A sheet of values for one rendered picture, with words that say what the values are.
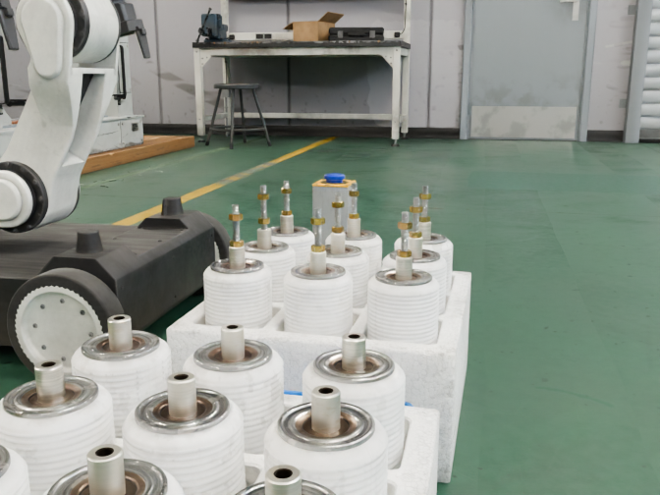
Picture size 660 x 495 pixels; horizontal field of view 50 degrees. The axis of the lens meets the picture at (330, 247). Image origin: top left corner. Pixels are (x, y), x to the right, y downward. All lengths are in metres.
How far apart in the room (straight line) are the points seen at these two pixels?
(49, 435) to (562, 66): 5.67
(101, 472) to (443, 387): 0.53
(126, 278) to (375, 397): 0.73
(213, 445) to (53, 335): 0.75
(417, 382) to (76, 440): 0.45
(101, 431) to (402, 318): 0.43
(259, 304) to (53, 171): 0.63
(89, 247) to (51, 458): 0.72
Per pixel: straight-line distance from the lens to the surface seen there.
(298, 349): 0.93
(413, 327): 0.93
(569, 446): 1.10
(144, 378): 0.71
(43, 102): 1.45
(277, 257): 1.08
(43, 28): 1.41
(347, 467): 0.53
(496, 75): 6.04
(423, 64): 6.07
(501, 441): 1.09
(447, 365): 0.90
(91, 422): 0.62
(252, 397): 0.67
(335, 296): 0.94
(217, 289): 0.98
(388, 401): 0.64
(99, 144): 4.33
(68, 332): 1.27
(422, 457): 0.67
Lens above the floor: 0.51
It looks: 14 degrees down
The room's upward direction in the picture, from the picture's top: straight up
